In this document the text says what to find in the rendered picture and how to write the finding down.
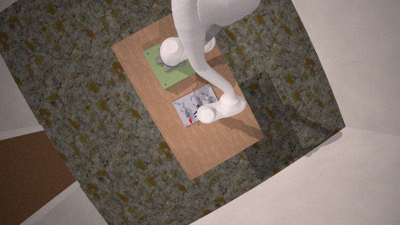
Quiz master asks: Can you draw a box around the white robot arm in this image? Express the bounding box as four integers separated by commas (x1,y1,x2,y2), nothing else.
155,0,261,124

